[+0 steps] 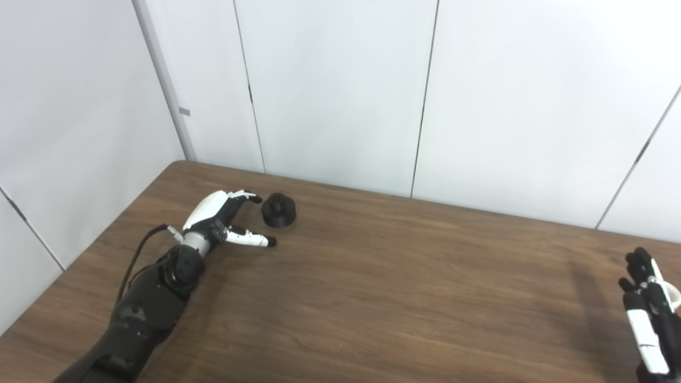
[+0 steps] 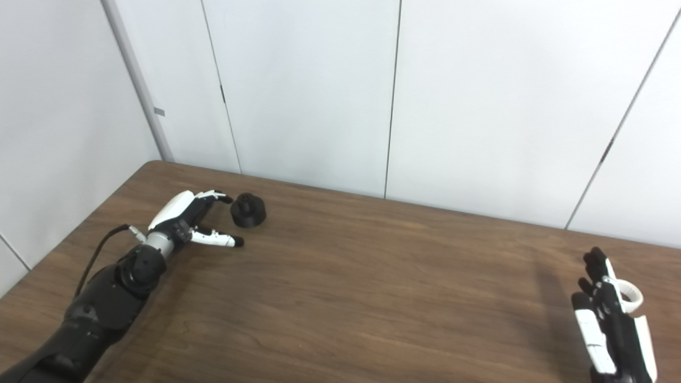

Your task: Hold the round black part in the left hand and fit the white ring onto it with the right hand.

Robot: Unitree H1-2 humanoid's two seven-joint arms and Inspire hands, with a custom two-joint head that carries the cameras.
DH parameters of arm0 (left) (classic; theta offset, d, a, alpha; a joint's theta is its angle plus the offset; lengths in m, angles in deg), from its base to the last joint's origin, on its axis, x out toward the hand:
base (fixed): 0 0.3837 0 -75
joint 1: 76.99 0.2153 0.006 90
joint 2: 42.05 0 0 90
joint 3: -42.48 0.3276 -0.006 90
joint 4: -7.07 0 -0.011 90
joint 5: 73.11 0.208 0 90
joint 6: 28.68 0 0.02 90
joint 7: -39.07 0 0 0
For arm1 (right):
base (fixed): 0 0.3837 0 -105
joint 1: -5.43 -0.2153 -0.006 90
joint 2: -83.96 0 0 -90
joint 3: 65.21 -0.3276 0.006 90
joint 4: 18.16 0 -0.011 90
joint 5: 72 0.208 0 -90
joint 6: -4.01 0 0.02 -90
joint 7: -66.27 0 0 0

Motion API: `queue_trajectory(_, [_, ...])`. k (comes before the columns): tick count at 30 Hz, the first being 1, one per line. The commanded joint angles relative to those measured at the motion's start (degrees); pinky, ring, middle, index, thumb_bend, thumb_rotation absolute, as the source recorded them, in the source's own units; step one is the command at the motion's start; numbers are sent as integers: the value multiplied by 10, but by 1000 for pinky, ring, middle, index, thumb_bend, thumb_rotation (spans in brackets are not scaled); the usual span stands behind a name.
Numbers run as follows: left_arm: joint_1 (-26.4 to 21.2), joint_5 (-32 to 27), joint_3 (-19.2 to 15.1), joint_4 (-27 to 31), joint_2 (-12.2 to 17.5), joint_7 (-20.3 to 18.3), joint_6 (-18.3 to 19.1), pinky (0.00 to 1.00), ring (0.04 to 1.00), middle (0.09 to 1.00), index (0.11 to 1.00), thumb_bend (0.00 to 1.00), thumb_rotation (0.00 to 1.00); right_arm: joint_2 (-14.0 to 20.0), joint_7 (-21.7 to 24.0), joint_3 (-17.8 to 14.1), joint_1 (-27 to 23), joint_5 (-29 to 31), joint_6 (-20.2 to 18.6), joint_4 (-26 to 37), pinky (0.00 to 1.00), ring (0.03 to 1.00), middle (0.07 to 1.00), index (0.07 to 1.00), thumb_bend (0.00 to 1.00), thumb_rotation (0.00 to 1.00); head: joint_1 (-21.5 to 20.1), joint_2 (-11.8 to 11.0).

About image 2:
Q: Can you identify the grey wall corner post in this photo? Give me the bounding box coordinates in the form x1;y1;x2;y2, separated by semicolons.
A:
101;0;175;163

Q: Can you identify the white plastic ring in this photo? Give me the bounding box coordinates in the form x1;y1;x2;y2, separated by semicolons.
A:
607;276;644;313

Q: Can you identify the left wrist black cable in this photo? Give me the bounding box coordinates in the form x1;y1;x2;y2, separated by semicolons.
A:
74;224;147;298

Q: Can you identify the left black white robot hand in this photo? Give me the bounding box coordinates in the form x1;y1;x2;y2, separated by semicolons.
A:
147;190;245;249

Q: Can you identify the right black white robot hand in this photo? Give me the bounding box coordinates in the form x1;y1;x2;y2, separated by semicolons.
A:
571;247;658;383

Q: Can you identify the round black plastic part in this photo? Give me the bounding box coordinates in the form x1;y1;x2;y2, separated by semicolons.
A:
230;194;267;229

